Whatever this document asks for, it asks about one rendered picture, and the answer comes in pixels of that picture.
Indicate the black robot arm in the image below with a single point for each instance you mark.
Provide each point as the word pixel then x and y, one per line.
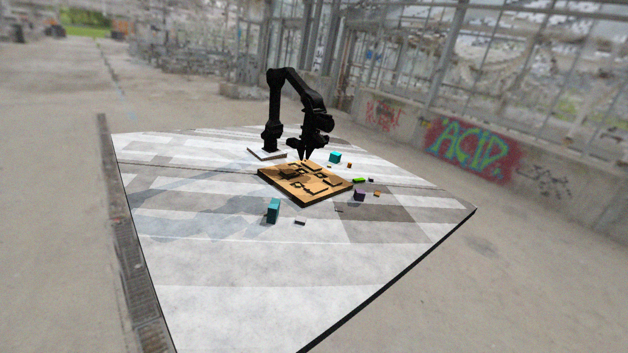
pixel 311 99

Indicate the teal block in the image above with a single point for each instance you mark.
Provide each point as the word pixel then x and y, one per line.
pixel 273 211

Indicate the teal cube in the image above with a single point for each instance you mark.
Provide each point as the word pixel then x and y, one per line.
pixel 335 157

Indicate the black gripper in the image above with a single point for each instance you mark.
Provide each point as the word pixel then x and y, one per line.
pixel 303 144

